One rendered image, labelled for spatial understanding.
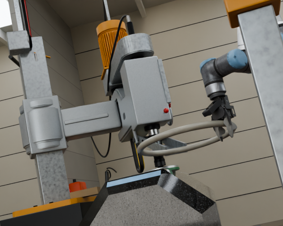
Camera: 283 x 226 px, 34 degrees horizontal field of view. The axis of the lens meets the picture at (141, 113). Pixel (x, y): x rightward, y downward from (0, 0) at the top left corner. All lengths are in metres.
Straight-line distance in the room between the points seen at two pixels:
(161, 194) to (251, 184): 5.43
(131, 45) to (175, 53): 5.23
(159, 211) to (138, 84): 0.85
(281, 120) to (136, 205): 1.50
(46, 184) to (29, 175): 4.95
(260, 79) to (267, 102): 0.05
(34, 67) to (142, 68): 1.03
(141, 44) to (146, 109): 0.41
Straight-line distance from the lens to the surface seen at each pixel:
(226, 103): 2.17
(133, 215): 2.45
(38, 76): 3.60
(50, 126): 3.43
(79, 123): 3.49
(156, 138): 2.07
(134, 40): 2.93
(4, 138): 8.63
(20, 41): 3.60
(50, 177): 3.44
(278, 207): 7.82
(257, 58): 1.07
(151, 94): 2.86
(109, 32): 3.67
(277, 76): 1.06
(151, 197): 2.42
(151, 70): 2.91
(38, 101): 3.48
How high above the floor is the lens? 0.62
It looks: 11 degrees up
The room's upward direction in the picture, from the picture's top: 12 degrees counter-clockwise
